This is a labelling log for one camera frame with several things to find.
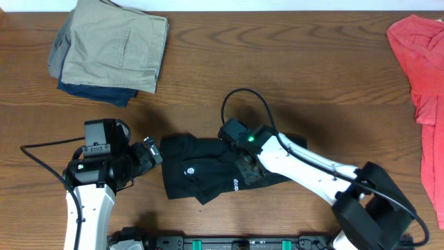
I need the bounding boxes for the black t-shirt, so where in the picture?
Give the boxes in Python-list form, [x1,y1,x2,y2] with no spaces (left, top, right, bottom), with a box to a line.
[160,133,289,205]

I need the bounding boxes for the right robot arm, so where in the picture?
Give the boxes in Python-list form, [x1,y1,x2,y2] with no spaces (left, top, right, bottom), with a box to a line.
[219,124,417,249]

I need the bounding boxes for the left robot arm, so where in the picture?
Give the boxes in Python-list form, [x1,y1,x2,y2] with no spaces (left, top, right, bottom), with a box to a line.
[64,137,163,249]

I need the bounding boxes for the folded navy blue garment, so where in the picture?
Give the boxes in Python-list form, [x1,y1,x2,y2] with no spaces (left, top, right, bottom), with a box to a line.
[58,80,138,108]

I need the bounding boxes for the folded khaki pants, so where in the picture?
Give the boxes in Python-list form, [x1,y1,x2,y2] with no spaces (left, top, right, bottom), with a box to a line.
[61,0,169,93]

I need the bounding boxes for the folded grey garment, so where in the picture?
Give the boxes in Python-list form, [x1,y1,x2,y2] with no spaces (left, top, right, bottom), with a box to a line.
[47,10,74,78]

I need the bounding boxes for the red t-shirt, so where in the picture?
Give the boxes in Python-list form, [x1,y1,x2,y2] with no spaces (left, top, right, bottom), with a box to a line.
[386,15,443,229]

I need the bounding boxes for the right black cable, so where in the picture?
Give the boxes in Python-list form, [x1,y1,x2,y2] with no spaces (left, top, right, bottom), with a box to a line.
[221,87,430,247]

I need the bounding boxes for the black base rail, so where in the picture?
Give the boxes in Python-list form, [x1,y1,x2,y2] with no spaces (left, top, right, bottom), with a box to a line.
[106,227,330,250]

